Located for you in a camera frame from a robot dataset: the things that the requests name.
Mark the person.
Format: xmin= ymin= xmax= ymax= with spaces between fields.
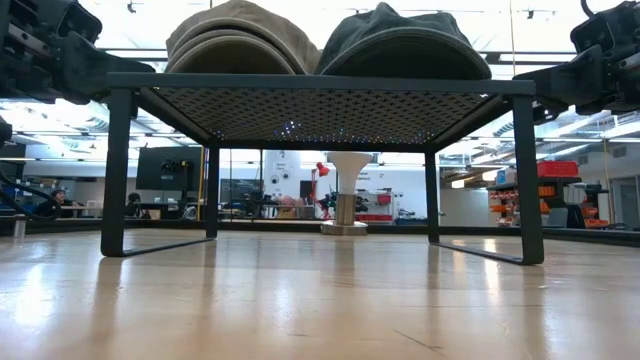
xmin=37 ymin=188 xmax=77 ymax=219
xmin=276 ymin=194 xmax=307 ymax=220
xmin=124 ymin=192 xmax=147 ymax=219

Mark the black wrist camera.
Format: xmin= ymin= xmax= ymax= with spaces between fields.
xmin=58 ymin=0 xmax=104 ymax=44
xmin=569 ymin=7 xmax=619 ymax=49

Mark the black perforated metal stand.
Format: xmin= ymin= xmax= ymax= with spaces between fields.
xmin=100 ymin=72 xmax=545 ymax=266

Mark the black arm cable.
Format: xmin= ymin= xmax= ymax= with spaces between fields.
xmin=0 ymin=169 xmax=63 ymax=222

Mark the shelf with orange bins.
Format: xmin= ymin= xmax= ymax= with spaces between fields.
xmin=487 ymin=174 xmax=584 ymax=230

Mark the black aluminium table frame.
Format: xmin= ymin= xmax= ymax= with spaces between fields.
xmin=0 ymin=214 xmax=640 ymax=247

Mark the yellow pole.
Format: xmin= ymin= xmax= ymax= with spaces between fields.
xmin=198 ymin=146 xmax=207 ymax=221

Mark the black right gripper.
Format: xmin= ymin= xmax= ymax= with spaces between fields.
xmin=514 ymin=19 xmax=640 ymax=125

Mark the black monitor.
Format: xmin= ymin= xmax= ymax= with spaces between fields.
xmin=135 ymin=146 xmax=204 ymax=192

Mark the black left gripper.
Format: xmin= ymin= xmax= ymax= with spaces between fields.
xmin=0 ymin=0 xmax=156 ymax=119

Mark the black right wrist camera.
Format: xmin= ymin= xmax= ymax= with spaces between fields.
xmin=569 ymin=7 xmax=619 ymax=49

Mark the dark display screen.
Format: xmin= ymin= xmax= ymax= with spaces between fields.
xmin=219 ymin=178 xmax=265 ymax=204

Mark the red desk lamp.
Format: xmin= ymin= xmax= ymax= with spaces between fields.
xmin=309 ymin=161 xmax=332 ymax=201

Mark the white pillar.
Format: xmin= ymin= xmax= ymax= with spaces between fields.
xmin=263 ymin=149 xmax=301 ymax=199

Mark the red storage bin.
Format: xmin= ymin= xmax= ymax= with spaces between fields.
xmin=537 ymin=160 xmax=580 ymax=179

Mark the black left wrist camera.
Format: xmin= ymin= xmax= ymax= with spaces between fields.
xmin=58 ymin=0 xmax=104 ymax=44

